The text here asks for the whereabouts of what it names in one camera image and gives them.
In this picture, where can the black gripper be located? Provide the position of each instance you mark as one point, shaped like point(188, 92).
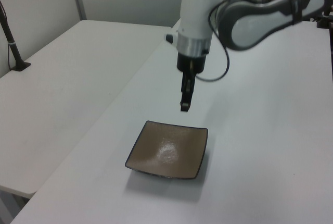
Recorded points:
point(191, 63)

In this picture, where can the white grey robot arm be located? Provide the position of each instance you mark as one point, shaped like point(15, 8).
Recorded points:
point(203, 13)

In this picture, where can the square brown ceramic plate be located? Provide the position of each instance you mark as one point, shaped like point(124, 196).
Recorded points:
point(166, 151)

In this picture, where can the black clamp stand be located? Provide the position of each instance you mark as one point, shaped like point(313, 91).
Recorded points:
point(325, 20)

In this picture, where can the white table leg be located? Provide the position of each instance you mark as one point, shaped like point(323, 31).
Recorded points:
point(10, 208)

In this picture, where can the black camera pole with base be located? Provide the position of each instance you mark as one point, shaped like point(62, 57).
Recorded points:
point(10, 39)

